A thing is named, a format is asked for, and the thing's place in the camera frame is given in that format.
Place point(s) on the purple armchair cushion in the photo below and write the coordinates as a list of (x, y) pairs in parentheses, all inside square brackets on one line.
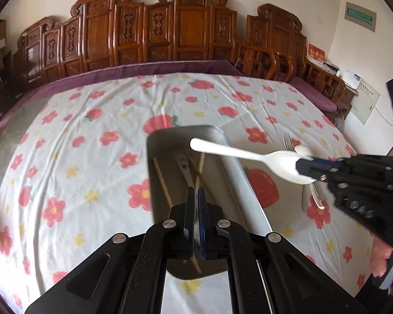
[(314, 95)]

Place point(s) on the carved wooden sofa bench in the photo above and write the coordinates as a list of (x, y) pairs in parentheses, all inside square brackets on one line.
[(190, 29)]

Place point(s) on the floral tablecloth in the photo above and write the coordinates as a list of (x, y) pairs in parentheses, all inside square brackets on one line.
[(85, 170)]

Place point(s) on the carved wooden armchair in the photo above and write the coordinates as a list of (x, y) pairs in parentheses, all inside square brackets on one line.
[(275, 29)]

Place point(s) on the person's right hand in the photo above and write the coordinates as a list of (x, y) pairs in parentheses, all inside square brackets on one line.
[(380, 256)]

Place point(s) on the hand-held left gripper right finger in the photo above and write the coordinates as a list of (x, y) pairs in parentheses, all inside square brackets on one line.
[(202, 212)]

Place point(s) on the wooden side table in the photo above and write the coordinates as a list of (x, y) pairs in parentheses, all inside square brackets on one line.
[(347, 99)]

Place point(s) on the metal fork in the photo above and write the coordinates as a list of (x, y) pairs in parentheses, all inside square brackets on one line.
[(183, 166), (286, 142)]

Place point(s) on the metal spoon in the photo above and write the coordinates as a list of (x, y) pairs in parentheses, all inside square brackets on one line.
[(317, 201)]

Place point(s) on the green wall panel box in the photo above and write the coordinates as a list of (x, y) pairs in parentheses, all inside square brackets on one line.
[(360, 16)]

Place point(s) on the wooden chopstick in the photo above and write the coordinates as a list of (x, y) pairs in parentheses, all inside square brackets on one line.
[(163, 183), (210, 194), (201, 166)]

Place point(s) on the rectangular metal container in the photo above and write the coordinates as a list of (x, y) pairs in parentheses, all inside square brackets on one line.
[(231, 186)]

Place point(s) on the white ceramic spoon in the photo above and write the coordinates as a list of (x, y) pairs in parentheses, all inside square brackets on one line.
[(303, 151)]

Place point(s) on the white plastic spoon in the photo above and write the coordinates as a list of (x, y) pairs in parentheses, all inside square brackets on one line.
[(235, 153)]

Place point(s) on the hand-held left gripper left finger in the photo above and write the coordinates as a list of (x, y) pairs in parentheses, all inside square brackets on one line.
[(190, 212)]

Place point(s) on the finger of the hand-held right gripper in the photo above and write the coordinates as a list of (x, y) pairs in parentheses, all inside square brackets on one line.
[(330, 162), (309, 170)]

